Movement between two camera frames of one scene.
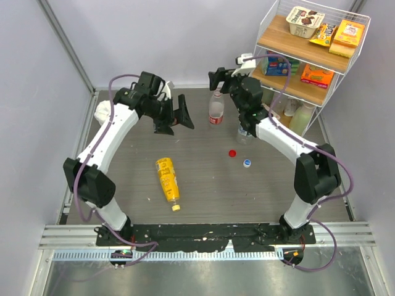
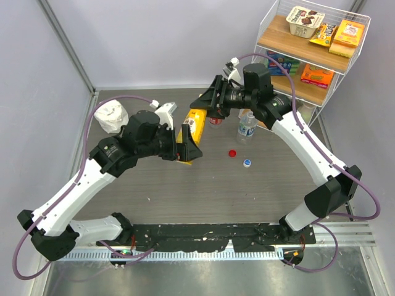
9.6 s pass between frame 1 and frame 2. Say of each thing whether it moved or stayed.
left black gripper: moved
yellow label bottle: moved
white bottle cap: stayed
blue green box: stayed
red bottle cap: stayed
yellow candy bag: stayed
